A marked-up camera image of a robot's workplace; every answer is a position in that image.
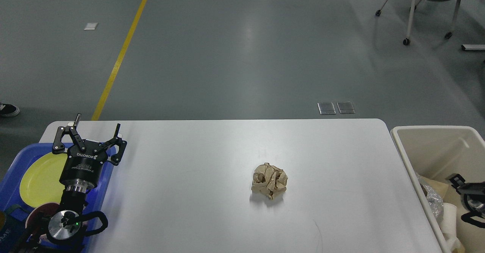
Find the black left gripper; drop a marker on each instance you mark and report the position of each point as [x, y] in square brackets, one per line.
[84, 167]

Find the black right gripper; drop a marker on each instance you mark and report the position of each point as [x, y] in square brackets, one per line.
[472, 197]

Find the white paper cup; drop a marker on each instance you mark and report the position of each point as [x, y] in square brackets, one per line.
[448, 222]

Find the brown paper bag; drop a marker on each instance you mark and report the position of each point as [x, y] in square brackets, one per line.
[431, 186]

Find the aluminium foil sheet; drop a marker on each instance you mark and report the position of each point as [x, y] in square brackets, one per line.
[436, 204]

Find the yellow plastic plate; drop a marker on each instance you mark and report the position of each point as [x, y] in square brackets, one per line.
[40, 183]

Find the pink mug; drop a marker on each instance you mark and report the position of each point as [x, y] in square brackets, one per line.
[39, 211]

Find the dark teal mug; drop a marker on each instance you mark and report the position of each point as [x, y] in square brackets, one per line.
[12, 226]

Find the brown paper ball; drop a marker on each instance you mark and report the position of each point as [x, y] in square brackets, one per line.
[269, 180]

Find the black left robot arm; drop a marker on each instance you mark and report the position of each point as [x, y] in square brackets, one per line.
[66, 137]

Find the beige plastic bin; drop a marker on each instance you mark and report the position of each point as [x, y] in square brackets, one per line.
[436, 152]

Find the blue plastic tray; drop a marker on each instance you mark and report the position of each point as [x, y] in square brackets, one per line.
[9, 187]

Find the black and white shoe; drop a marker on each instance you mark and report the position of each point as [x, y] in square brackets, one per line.
[8, 110]

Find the white floor marker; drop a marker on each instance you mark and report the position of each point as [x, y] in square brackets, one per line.
[90, 26]

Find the right metal floor plate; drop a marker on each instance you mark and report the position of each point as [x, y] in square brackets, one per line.
[346, 108]

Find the metal floor plate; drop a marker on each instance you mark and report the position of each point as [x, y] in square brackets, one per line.
[326, 108]
[346, 108]

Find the white bar on floor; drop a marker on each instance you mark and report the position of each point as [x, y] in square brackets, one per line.
[473, 47]

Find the left metal floor plate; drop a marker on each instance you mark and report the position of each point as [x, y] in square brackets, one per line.
[326, 108]

